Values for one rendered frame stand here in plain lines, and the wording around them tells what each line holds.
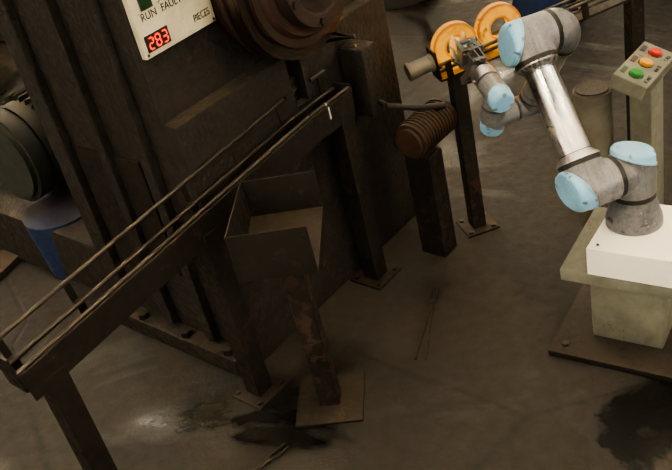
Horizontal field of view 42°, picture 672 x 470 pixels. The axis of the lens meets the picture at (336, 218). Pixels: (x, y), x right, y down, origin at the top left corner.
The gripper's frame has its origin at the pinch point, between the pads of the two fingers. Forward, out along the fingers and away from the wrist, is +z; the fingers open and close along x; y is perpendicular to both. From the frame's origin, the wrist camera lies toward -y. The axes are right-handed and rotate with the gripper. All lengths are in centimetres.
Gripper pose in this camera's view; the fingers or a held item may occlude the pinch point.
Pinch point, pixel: (454, 40)
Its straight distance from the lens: 289.1
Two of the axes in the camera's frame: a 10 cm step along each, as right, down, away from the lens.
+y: -1.1, -6.4, -7.6
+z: -3.3, -7.0, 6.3
